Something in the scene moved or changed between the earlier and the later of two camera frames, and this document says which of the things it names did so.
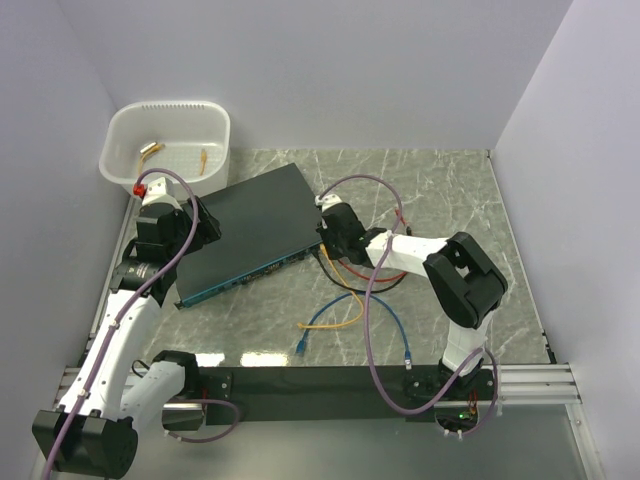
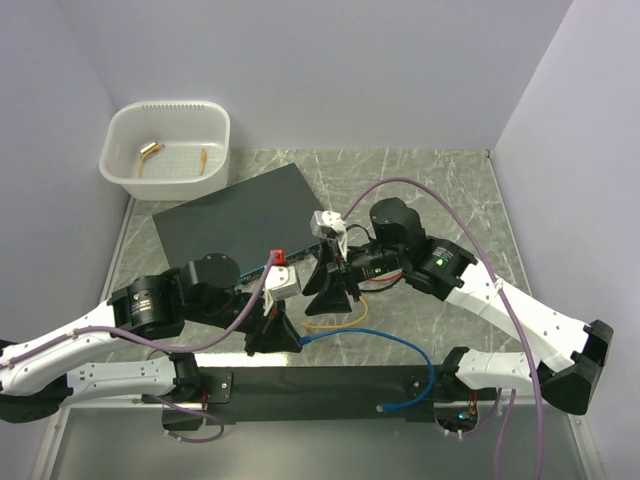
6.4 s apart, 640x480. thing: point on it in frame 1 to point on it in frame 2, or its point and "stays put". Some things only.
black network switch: x=262 y=221 stays put
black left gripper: x=207 y=229 to x=276 y=336
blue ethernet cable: x=301 y=342 to x=384 y=407
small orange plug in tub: x=203 y=156 stays put
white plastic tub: x=192 y=138 stays put
